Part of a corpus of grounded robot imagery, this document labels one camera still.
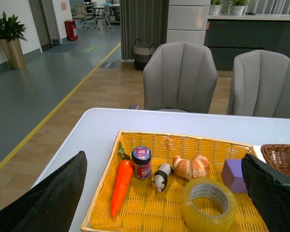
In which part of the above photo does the right grey chair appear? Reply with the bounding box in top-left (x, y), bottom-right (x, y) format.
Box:
top-left (227, 50), bottom-right (290, 118)

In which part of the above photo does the red bin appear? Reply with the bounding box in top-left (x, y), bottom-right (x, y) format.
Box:
top-left (64, 19), bottom-right (78, 41)

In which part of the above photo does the panda figurine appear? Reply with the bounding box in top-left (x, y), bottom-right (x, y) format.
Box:
top-left (152, 163), bottom-right (174, 192)

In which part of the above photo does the dark kitchen counter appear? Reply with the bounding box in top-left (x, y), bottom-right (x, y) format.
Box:
top-left (204, 14), bottom-right (290, 71)

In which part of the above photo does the toy croissant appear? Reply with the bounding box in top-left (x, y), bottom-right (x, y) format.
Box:
top-left (173, 155), bottom-right (210, 180)

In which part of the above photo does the brown wicker basket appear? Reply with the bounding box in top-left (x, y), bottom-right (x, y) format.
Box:
top-left (261, 144), bottom-right (290, 177)

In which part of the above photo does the woven laundry basket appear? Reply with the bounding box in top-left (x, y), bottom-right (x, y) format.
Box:
top-left (133, 39), bottom-right (156, 71)

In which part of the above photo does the white refrigerator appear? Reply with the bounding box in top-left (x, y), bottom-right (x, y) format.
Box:
top-left (166, 0), bottom-right (210, 45)

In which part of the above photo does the white potted plant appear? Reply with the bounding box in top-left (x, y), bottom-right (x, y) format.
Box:
top-left (229, 0), bottom-right (248, 16)
top-left (209, 0), bottom-right (224, 15)

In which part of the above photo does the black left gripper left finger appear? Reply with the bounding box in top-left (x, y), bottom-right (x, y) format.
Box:
top-left (0, 151), bottom-right (87, 232)

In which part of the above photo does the clear tape roll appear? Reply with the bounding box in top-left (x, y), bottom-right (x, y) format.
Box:
top-left (180, 178), bottom-right (238, 232)

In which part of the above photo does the white potted plant left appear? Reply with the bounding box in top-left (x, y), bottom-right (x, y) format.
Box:
top-left (209, 0), bottom-right (224, 15)

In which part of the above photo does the yellow woven basket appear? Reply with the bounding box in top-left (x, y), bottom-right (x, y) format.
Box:
top-left (80, 130), bottom-right (254, 232)

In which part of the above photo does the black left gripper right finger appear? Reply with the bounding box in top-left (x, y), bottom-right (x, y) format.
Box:
top-left (241, 154), bottom-right (290, 232)

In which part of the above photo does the left grey chair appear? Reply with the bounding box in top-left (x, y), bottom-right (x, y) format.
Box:
top-left (143, 42), bottom-right (218, 114)

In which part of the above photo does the grey chair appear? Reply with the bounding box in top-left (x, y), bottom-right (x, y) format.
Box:
top-left (227, 50), bottom-right (290, 118)
top-left (143, 42), bottom-right (218, 114)

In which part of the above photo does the toy carrot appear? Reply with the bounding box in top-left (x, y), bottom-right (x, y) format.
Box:
top-left (110, 142), bottom-right (134, 217)

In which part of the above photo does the potted plant gold vase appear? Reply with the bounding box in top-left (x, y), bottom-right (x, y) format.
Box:
top-left (0, 12), bottom-right (27, 70)

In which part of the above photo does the small spice jar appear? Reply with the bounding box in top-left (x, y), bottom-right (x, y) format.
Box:
top-left (131, 145), bottom-right (152, 179)

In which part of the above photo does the white potted plant right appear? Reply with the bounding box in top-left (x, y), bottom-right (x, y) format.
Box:
top-left (229, 0), bottom-right (248, 16)

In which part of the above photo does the purple foam cube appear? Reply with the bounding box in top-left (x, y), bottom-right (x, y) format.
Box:
top-left (221, 159), bottom-right (247, 193)

